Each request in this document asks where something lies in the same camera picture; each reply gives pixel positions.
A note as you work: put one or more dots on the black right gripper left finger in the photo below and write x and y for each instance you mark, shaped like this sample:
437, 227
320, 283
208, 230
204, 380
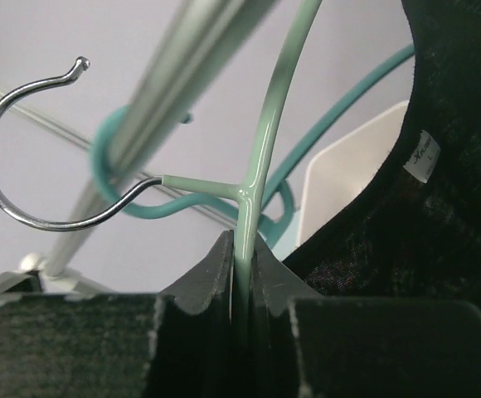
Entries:
171, 344

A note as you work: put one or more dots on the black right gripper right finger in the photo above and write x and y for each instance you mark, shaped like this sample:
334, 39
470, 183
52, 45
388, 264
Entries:
306, 345

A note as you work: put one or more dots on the teal plastic hanger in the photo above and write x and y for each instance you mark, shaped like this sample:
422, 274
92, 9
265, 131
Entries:
277, 183

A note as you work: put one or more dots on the black tank top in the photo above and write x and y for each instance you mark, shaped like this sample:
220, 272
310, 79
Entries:
415, 230

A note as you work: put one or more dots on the white plastic basket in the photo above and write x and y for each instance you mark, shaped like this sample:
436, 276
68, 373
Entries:
339, 173

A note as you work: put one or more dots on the silver and white clothes rack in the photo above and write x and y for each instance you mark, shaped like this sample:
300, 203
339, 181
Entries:
153, 124

